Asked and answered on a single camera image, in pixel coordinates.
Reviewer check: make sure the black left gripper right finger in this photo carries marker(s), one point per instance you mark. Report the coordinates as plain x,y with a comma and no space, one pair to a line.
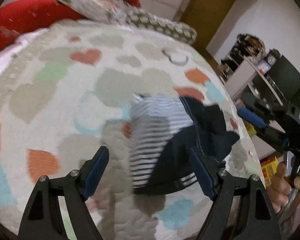
241,208

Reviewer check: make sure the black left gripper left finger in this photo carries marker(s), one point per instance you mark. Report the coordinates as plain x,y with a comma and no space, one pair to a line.
42,217

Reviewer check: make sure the navy striped frog pants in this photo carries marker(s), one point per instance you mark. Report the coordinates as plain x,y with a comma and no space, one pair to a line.
162,130

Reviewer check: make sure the right hand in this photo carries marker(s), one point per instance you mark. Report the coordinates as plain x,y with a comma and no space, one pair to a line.
280,189

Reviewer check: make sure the yellow box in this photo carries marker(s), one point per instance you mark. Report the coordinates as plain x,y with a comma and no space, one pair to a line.
269,167

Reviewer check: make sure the white shelf unit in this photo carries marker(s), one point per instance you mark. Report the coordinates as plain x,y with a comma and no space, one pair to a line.
270,76

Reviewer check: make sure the heart patterned quilt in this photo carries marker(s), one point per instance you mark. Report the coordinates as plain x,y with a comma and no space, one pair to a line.
67,90

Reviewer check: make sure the olive dotted bolster pillow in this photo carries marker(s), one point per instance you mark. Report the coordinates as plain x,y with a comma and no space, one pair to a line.
176,30

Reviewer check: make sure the brown wooden door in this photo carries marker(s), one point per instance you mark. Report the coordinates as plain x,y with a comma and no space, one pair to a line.
205,16

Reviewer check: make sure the large red pillow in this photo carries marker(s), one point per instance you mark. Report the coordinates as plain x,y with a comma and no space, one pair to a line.
24,16

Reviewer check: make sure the floral grey pillow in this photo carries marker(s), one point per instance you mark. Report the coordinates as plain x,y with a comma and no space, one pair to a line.
105,11

